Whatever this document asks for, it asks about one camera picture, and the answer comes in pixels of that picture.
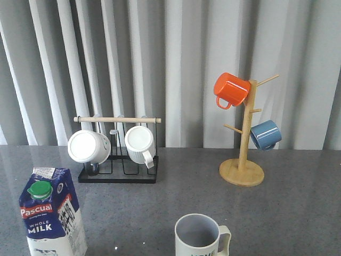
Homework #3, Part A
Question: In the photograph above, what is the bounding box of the grey HOME mug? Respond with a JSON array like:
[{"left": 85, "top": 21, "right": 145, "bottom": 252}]
[{"left": 174, "top": 213, "right": 232, "bottom": 255}]

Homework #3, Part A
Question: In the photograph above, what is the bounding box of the blue white milk carton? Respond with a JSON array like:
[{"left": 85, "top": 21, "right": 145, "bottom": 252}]
[{"left": 19, "top": 167, "right": 87, "bottom": 255}]

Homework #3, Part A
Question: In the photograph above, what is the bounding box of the white ribbed mug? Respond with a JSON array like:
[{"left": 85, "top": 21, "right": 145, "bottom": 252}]
[{"left": 125, "top": 126, "right": 156, "bottom": 169}]

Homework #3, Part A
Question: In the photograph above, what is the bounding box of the orange mug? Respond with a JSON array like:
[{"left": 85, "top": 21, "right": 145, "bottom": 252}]
[{"left": 214, "top": 73, "right": 251, "bottom": 109}]

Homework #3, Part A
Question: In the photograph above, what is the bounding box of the white smooth mug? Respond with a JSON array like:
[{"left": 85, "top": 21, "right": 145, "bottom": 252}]
[{"left": 67, "top": 130, "right": 111, "bottom": 176}]

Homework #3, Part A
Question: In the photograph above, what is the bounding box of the wooden mug tree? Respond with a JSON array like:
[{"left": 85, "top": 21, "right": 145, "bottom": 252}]
[{"left": 219, "top": 74, "right": 279, "bottom": 187}]

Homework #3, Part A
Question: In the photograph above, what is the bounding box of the blue mug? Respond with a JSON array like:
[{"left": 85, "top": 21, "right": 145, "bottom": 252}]
[{"left": 250, "top": 120, "right": 282, "bottom": 151}]

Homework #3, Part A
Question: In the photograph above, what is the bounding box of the grey pleated curtain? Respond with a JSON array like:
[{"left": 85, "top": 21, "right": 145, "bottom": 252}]
[{"left": 1, "top": 1, "right": 340, "bottom": 150}]

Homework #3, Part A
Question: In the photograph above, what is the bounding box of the black wire mug rack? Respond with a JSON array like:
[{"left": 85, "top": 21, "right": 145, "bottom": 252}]
[{"left": 74, "top": 116, "right": 161, "bottom": 183}]

